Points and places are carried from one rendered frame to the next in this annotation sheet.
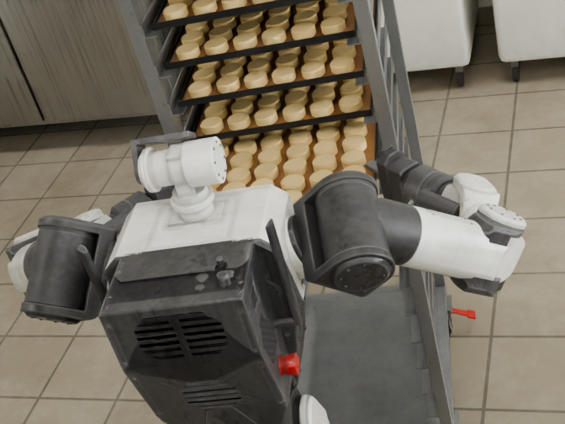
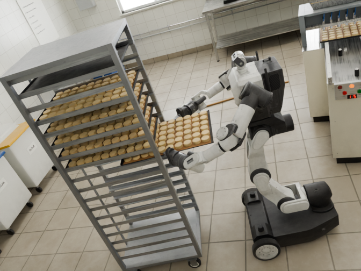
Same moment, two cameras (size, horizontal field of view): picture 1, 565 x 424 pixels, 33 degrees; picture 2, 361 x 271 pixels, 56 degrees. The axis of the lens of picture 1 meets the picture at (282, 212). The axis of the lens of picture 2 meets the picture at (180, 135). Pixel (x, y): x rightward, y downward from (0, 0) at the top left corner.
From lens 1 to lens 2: 2.59 m
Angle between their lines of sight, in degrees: 76
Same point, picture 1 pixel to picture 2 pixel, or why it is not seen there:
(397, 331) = (151, 230)
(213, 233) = (251, 66)
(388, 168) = (183, 109)
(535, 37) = (11, 211)
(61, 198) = not seen: outside the picture
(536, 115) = (40, 224)
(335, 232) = (249, 58)
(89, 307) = not seen: hidden behind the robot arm
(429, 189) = (195, 101)
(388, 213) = not seen: hidden behind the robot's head
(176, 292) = (272, 63)
